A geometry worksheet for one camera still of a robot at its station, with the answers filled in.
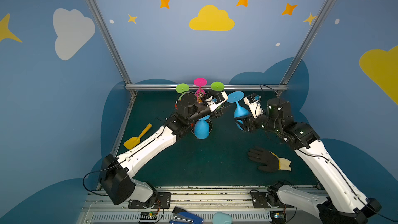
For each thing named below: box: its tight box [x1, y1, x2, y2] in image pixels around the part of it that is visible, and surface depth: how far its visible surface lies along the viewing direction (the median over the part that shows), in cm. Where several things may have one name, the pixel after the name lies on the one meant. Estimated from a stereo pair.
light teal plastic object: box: [211, 211, 233, 224], surface depth 72 cm
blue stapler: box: [168, 205, 204, 224], surface depth 70 cm
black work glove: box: [247, 146, 292, 173], surface depth 88 cm
